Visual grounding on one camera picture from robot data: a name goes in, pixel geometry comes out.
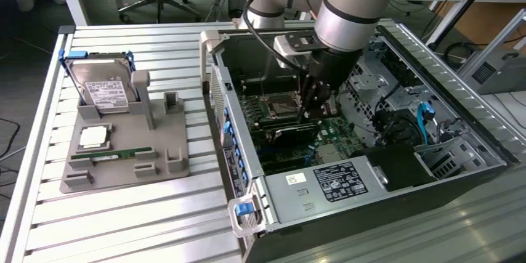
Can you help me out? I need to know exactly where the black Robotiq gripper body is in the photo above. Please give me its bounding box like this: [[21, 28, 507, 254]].
[[305, 47, 363, 91]]

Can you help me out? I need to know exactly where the graphics card with metal bracket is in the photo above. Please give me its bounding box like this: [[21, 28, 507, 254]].
[[249, 122, 321, 147]]

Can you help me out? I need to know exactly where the CPU socket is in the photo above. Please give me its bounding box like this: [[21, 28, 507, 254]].
[[261, 93, 304, 121]]

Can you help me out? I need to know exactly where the green motherboard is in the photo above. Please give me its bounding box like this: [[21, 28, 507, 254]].
[[237, 75, 371, 176]]

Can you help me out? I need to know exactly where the silver drive cage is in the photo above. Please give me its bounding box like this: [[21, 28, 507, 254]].
[[344, 56, 398, 116]]

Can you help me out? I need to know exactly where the black installed RAM stick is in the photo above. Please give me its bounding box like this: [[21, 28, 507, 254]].
[[252, 118, 321, 131]]

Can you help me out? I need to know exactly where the silver power supply unit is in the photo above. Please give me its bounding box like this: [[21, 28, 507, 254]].
[[261, 155, 389, 225]]

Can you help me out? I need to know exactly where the black tripod pole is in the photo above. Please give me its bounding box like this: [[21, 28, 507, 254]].
[[427, 0, 504, 50]]

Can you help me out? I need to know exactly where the silver disk bay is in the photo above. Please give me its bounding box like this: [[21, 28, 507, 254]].
[[412, 136, 490, 180]]

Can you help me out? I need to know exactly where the open black PC case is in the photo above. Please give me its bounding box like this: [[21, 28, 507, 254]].
[[199, 23, 520, 263]]

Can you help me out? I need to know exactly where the black office chair base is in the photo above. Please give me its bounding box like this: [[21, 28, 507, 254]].
[[117, 0, 201, 24]]

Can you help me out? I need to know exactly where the grey plastic parts rack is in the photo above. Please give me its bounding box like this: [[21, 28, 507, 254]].
[[58, 70, 191, 195]]

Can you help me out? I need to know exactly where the green RAM stick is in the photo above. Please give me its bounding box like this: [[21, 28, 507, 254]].
[[72, 148, 151, 161]]

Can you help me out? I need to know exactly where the hard disk in blue caddy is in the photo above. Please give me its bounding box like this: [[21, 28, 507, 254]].
[[54, 49, 139, 115]]

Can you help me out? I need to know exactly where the silver CPU chip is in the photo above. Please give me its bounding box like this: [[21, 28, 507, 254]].
[[76, 126, 108, 147]]

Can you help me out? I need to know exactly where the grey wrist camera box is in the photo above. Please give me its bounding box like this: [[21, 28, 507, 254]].
[[272, 31, 329, 68]]

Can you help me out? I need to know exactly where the black wire bundle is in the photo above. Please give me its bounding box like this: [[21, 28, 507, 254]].
[[371, 111, 420, 147]]

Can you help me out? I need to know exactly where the blue wire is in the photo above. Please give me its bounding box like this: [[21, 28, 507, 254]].
[[416, 101, 436, 147]]

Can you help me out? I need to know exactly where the black camera cable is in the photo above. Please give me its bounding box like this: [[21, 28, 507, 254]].
[[241, 0, 308, 76]]

